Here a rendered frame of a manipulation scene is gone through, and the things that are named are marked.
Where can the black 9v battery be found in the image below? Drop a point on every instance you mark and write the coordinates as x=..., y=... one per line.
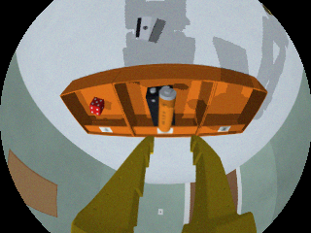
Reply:
x=152, y=97

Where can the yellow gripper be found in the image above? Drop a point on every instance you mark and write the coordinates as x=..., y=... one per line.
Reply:
x=115, y=207

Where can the orange battery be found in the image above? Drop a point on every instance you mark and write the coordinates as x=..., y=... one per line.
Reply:
x=167, y=99

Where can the dark red die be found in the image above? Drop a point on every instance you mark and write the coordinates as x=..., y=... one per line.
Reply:
x=96, y=106

